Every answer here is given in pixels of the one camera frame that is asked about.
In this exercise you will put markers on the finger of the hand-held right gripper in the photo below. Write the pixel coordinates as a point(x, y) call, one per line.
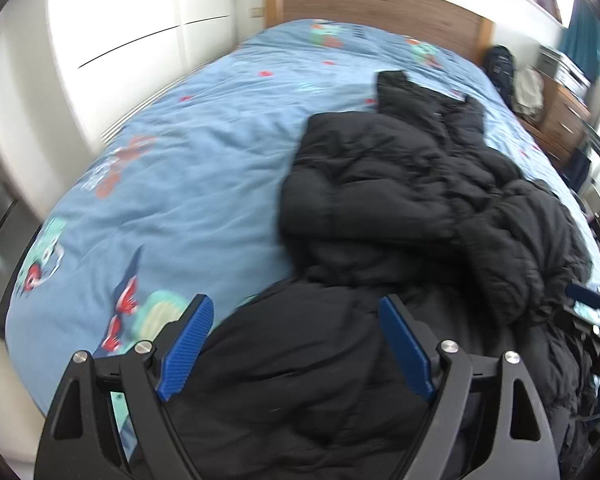
point(585, 296)

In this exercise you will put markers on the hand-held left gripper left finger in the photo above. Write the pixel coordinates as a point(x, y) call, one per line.
point(187, 345)

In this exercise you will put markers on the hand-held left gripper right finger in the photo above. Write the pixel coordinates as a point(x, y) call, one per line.
point(405, 345)

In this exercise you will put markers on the black puffer jacket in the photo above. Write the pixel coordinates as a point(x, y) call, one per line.
point(380, 185)

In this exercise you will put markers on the wooden dresser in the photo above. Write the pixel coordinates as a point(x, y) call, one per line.
point(562, 110)

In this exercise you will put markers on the blue printed bedsheet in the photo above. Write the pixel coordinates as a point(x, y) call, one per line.
point(205, 135)

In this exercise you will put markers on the beige cloth pile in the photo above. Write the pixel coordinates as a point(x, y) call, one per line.
point(527, 92)

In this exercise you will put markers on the white printer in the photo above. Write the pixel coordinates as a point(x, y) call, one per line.
point(570, 72)

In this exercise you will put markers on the grey cabinet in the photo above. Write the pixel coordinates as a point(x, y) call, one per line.
point(0, 220)

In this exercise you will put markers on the black backpack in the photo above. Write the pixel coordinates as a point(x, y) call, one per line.
point(500, 67)

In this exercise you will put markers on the teal curtain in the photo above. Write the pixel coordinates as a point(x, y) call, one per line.
point(585, 35)

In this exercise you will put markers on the white wardrobe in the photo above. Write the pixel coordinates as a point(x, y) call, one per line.
point(130, 20)

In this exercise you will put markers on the wooden headboard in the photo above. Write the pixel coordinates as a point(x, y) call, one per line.
point(380, 5)

